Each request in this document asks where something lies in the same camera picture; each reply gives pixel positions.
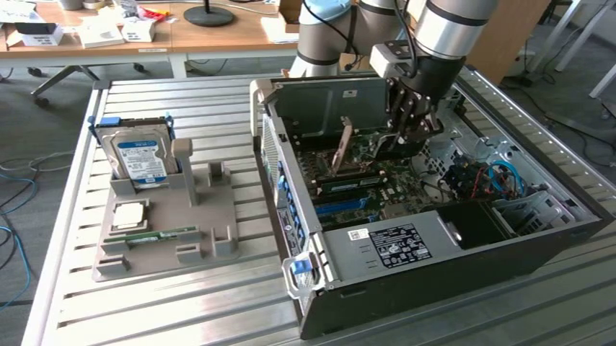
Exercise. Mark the white table leg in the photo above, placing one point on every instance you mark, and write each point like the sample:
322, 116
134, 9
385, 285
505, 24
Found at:
585, 36

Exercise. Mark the white box with black lid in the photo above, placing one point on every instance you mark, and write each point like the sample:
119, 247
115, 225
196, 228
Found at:
40, 37

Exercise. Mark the black round lamp base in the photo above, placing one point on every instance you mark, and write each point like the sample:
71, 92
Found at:
208, 17

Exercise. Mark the blue case release latch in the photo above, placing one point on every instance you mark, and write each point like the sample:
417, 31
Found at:
301, 266

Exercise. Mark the roll of tape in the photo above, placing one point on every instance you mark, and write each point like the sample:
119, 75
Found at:
93, 4

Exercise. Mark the grey cup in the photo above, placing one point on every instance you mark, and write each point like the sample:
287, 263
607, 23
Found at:
72, 4

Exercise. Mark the stack of white papers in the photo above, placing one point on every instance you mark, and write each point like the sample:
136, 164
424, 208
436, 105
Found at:
277, 30

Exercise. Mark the black open PC case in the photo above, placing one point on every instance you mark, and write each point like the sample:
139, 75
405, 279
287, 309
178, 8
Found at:
433, 288

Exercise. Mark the grey power supply unit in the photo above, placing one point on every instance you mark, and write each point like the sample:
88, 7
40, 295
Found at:
346, 259

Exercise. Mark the CPU socket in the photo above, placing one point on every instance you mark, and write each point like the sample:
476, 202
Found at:
361, 166

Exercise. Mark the white printed box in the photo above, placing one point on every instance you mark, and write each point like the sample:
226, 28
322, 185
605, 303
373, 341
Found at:
138, 32

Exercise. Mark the white open box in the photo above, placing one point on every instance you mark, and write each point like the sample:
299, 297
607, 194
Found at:
97, 36

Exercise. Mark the grey printed parts rack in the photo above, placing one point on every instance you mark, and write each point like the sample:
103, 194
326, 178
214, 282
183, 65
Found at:
192, 223

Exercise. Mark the pile of white papers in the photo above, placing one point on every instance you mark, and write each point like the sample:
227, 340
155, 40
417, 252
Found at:
16, 12

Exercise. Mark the green RAM stick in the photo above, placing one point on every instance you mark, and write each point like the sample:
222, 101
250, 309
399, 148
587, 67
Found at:
349, 185
144, 237

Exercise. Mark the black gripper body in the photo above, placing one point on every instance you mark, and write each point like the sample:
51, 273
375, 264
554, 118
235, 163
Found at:
437, 79

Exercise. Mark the brown cardboard box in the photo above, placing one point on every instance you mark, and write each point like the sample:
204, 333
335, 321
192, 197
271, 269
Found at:
289, 12

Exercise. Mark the wooden cabinet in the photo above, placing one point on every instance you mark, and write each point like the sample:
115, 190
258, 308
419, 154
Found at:
524, 36

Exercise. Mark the hard disk in blue caddy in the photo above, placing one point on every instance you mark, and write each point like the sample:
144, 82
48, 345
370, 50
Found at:
139, 158

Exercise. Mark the wooden office desk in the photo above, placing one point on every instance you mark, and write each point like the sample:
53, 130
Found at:
144, 47
226, 36

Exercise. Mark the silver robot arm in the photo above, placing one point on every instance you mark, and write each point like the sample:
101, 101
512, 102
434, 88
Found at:
452, 32

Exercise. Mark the Nvidia graphics card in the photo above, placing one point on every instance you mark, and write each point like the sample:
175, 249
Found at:
394, 149

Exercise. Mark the green motherboard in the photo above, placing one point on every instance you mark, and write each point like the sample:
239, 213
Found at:
399, 187

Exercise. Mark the long expansion slot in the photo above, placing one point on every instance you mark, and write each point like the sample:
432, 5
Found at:
341, 206

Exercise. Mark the black plastic shroud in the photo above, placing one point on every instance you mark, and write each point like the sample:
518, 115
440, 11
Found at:
476, 223

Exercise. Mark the metal disk bay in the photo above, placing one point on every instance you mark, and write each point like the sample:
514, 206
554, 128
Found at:
529, 216

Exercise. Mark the red and yellow package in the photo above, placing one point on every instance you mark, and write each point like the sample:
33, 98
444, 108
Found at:
155, 14

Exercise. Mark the silver CPU chip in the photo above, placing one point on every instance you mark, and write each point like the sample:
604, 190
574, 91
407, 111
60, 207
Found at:
128, 215

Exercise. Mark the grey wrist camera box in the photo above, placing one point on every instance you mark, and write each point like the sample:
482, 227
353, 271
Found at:
385, 61

